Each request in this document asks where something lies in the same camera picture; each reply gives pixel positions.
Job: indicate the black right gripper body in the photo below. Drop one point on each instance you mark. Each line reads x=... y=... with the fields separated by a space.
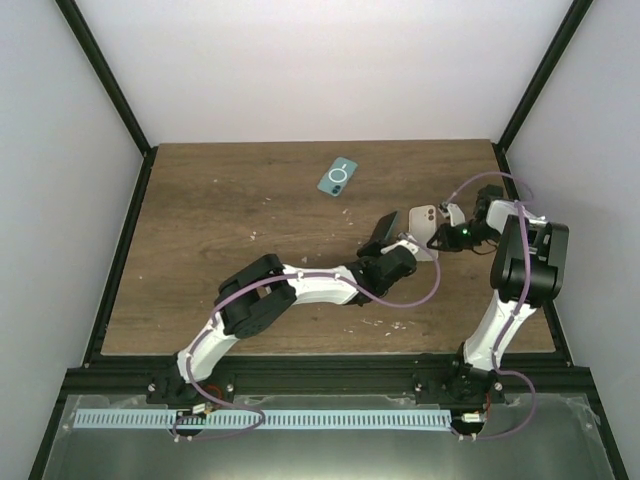
x=475 y=235

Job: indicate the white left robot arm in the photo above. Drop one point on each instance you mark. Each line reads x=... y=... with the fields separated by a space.
x=249 y=302

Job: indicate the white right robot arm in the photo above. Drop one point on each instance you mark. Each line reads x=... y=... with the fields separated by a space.
x=527 y=271

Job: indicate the dark green smartphone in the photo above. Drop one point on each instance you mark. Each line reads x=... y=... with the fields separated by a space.
x=383 y=229

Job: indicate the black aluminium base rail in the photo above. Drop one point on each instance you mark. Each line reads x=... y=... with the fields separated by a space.
x=423 y=374

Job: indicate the teal phone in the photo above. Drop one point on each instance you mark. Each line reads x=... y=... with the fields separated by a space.
x=336 y=178

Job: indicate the cream phone case with ring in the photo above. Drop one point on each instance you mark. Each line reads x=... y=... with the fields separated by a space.
x=422 y=223

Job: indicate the black frame post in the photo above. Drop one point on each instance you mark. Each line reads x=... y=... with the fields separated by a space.
x=84 y=36
x=576 y=13

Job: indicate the light blue slotted cable duct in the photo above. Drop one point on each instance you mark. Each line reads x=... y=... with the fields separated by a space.
x=227 y=420

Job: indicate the black right frame post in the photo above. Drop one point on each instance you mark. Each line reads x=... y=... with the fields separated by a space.
x=576 y=13

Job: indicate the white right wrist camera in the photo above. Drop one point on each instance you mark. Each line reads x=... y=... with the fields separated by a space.
x=452 y=213

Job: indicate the black left frame post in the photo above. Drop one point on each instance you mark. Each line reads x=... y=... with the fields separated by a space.
x=84 y=36

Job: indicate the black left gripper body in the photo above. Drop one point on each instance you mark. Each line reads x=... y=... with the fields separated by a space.
x=382 y=289

